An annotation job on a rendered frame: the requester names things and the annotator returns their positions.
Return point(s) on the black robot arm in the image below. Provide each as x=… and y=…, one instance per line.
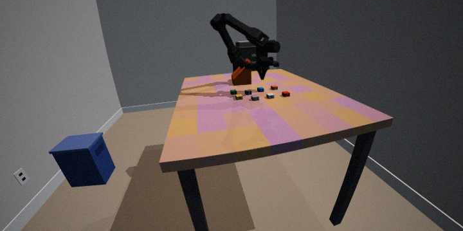
x=252, y=34

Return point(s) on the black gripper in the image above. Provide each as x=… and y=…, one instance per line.
x=262, y=71

